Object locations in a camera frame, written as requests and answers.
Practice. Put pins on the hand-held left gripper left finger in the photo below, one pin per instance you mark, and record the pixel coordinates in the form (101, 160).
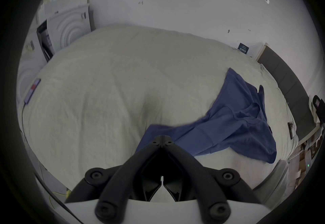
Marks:
(119, 182)

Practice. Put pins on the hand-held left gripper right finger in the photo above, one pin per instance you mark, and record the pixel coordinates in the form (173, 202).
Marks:
(203, 182)

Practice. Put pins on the dark blue shirt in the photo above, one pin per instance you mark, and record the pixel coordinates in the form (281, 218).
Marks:
(228, 121)

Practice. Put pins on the stack of brown cartons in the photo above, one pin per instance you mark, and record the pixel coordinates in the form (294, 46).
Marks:
(302, 164)

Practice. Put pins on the small black device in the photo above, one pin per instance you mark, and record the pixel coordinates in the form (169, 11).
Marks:
(290, 130)

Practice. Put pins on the dark grey padded headboard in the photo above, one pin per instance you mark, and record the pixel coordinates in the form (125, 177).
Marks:
(292, 83)

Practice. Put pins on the white box with blue label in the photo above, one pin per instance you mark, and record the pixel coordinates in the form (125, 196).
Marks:
(243, 48)

